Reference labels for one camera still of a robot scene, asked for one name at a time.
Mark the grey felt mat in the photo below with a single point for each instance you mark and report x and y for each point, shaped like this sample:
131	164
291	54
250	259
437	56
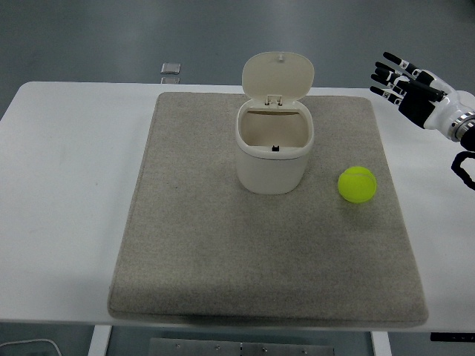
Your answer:
265	237

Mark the silver floor socket cover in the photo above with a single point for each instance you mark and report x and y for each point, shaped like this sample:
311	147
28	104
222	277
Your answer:
170	80
170	67

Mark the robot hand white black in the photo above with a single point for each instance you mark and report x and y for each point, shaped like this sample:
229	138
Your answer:
438	107

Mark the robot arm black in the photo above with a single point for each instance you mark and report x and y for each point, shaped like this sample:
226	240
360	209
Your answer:
464	163

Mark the yellow-green tennis ball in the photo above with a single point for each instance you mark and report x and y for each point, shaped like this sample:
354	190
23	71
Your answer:
357	184

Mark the white table leg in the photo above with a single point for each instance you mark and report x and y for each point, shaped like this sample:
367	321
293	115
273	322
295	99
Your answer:
380	343
99	340

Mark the black table control panel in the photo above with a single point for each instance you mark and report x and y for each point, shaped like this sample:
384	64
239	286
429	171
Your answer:
452	336

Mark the cream plastic bin with lid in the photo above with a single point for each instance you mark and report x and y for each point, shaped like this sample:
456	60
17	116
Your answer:
274	126

